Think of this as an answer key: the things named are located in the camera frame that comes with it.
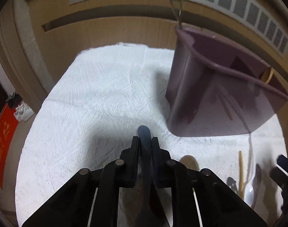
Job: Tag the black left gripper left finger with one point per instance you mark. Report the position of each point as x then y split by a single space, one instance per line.
90 198

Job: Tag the red floor mat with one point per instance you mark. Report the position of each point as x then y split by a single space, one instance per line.
8 125

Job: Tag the white sneakers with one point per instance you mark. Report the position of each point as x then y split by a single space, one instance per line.
23 112

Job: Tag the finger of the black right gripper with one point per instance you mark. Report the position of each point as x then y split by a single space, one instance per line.
282 161
281 179

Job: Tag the purple plastic utensil holder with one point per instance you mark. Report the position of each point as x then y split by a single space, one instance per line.
215 87

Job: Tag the brown wooden spoon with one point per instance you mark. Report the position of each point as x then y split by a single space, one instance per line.
267 75

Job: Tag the white textured towel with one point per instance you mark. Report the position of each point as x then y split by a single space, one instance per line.
95 109

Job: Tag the white plastic utensil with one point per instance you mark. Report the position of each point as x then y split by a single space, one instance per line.
248 192

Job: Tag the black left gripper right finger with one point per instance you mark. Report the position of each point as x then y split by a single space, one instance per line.
199 198

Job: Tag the blue plastic spoon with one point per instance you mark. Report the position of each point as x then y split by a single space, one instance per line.
151 213

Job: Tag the large dark translucent spoon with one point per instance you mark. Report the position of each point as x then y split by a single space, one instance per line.
190 162

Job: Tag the small black peeler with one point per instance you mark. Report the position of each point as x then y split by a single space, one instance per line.
231 183

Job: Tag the wooden chopstick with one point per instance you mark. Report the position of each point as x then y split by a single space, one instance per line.
241 175

